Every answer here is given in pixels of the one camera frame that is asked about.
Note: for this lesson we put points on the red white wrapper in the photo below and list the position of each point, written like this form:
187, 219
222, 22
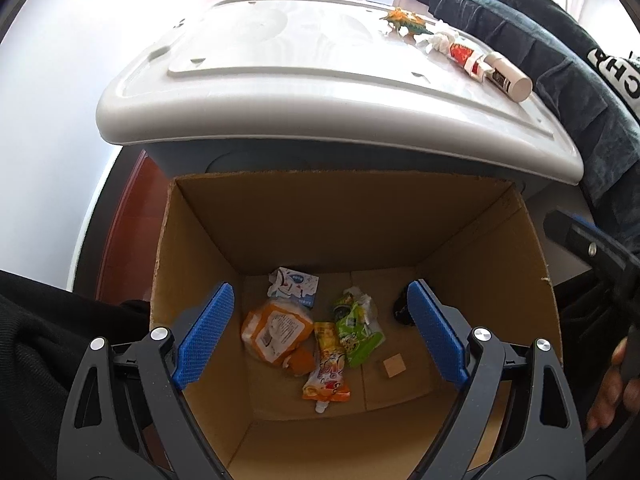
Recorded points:
465, 55

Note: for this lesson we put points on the dark blue fabric sofa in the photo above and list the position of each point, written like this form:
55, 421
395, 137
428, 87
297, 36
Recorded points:
525, 25

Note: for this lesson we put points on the black cushion with white print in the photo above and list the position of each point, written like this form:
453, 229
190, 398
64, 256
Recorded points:
620, 72

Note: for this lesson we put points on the crumpled white tissue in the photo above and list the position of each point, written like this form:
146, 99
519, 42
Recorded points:
440, 40

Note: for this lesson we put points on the person's right hand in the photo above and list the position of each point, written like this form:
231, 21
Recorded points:
607, 400

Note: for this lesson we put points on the white orange snack bag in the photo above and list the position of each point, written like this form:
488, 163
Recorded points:
275, 332

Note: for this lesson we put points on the orange spouted drink pouch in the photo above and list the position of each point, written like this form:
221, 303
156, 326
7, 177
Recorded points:
327, 370

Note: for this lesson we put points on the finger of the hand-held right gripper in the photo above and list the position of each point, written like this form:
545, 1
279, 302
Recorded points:
582, 240

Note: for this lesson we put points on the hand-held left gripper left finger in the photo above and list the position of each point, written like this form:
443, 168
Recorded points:
205, 335

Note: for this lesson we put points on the orange green toy figure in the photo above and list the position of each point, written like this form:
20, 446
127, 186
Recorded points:
405, 22

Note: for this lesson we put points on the person's black clothing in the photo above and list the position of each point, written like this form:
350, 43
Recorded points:
35, 360

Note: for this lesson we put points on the white cylindrical bottle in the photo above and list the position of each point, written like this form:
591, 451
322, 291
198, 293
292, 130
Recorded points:
507, 80

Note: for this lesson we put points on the grey plastic bin lid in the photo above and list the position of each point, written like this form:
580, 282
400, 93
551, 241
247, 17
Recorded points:
300, 85

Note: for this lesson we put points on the small wooden block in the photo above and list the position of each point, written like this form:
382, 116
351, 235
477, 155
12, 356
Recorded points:
393, 365

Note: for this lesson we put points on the black cloth piece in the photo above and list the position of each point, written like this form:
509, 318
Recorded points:
401, 307

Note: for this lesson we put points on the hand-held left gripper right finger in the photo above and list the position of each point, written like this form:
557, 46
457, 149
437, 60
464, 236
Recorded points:
437, 332

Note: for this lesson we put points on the blue white paper carton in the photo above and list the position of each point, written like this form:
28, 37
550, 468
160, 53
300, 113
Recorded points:
295, 285

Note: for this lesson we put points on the brown cardboard box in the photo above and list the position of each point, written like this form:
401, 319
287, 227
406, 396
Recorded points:
350, 220

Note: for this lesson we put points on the green snack packet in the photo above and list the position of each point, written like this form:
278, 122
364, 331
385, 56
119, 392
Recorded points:
357, 332

